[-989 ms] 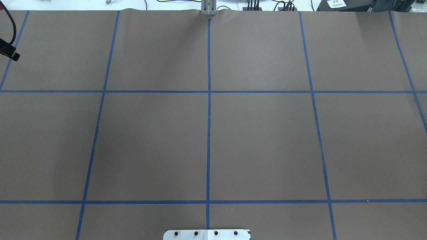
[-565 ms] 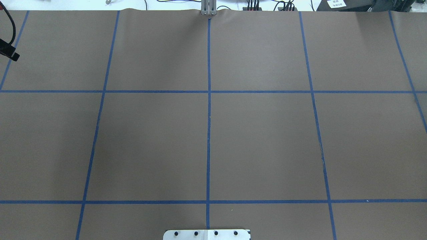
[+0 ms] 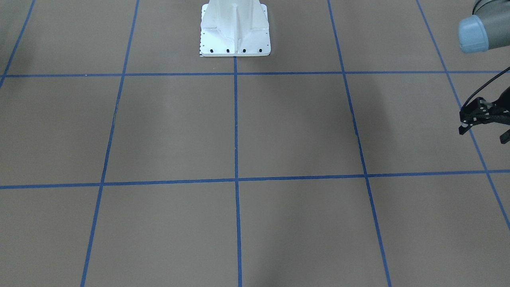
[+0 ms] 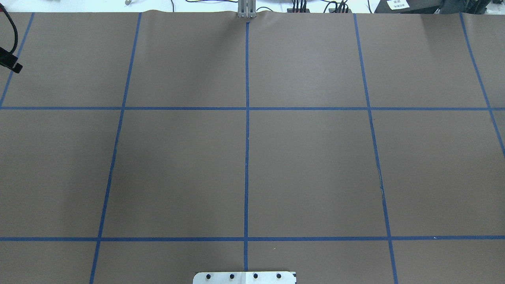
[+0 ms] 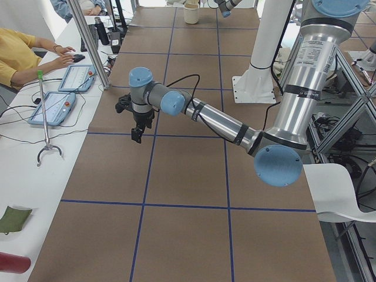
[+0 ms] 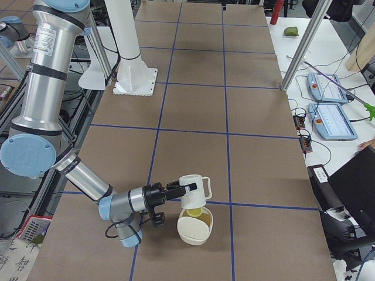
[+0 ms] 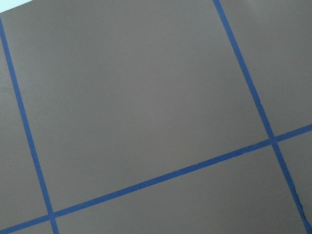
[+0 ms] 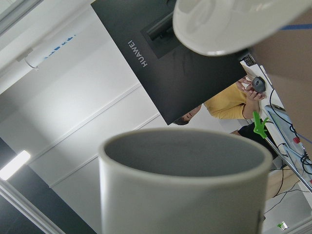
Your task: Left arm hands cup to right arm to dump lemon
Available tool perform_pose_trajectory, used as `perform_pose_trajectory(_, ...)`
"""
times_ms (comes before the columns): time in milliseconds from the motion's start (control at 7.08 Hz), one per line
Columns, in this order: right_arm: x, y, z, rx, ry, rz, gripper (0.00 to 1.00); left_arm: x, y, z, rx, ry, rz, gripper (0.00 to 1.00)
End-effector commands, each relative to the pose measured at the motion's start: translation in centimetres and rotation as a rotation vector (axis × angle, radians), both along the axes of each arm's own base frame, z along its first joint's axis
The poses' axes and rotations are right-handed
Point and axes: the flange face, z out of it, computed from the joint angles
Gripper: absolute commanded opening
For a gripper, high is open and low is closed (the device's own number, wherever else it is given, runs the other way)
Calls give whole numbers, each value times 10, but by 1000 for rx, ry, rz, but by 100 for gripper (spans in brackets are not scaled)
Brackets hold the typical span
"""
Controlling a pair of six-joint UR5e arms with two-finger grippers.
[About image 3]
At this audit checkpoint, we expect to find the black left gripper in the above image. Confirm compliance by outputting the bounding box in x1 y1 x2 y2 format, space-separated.
459 88 510 144

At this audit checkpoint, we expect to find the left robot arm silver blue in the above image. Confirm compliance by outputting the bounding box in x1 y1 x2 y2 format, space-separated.
458 0 510 136

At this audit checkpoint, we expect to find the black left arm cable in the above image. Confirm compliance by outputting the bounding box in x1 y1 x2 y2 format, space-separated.
461 67 510 109

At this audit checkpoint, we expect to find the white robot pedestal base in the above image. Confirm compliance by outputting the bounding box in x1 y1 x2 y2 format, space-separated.
199 0 271 57

